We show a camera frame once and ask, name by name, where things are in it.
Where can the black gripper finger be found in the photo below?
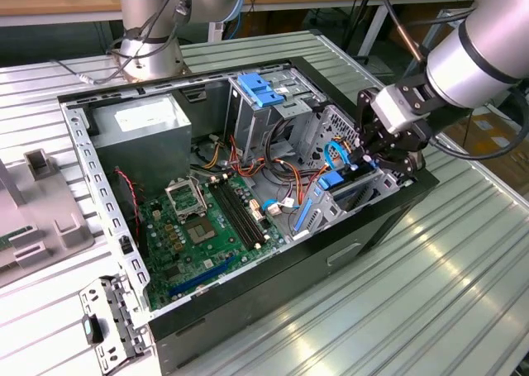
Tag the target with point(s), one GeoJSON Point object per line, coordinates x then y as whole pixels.
{"type": "Point", "coordinates": [367, 120]}
{"type": "Point", "coordinates": [403, 163]}

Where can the hard disk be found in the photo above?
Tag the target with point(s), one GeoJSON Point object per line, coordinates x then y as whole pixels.
{"type": "Point", "coordinates": [330, 182]}

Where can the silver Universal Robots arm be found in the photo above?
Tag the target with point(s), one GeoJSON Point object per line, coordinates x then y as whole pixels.
{"type": "Point", "coordinates": [467, 66]}

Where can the metal disk bay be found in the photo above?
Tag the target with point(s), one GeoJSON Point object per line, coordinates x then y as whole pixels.
{"type": "Point", "coordinates": [326, 217]}

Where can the brown cardboard box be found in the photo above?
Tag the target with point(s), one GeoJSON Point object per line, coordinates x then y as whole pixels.
{"type": "Point", "coordinates": [500, 173]}

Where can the blue plastic bay latch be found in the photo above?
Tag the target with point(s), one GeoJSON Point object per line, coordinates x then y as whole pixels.
{"type": "Point", "coordinates": [258, 91]}

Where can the metal optical drive cage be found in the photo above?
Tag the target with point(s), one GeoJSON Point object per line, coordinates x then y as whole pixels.
{"type": "Point", "coordinates": [256, 140]}

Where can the black RAM slot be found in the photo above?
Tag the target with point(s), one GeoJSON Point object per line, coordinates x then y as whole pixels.
{"type": "Point", "coordinates": [244, 210]}
{"type": "Point", "coordinates": [231, 217]}

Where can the black open PC case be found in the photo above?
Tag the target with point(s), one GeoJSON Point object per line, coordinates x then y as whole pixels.
{"type": "Point", "coordinates": [289, 285]}

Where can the CPU socket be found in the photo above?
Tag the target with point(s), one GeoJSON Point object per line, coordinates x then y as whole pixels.
{"type": "Point", "coordinates": [200, 230]}

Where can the green motherboard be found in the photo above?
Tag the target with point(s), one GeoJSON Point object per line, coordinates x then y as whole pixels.
{"type": "Point", "coordinates": [194, 264]}

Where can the blue expansion slot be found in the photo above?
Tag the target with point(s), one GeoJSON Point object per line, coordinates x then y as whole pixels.
{"type": "Point", "coordinates": [202, 277]}

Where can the grey power supply unit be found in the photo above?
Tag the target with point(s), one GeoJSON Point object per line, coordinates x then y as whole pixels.
{"type": "Point", "coordinates": [140, 153]}

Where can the grey parts rack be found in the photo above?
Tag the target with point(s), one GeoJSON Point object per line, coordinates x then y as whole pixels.
{"type": "Point", "coordinates": [45, 202]}

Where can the green RAM stick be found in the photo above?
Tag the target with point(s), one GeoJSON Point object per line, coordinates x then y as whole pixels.
{"type": "Point", "coordinates": [8, 239]}

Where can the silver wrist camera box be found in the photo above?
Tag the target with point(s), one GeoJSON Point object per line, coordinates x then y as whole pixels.
{"type": "Point", "coordinates": [396, 111]}

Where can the brown arm base plate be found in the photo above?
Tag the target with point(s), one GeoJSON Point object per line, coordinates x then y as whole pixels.
{"type": "Point", "coordinates": [182, 69]}

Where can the metal slot retention bracket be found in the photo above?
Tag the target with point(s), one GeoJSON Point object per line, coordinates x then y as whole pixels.
{"type": "Point", "coordinates": [113, 306]}

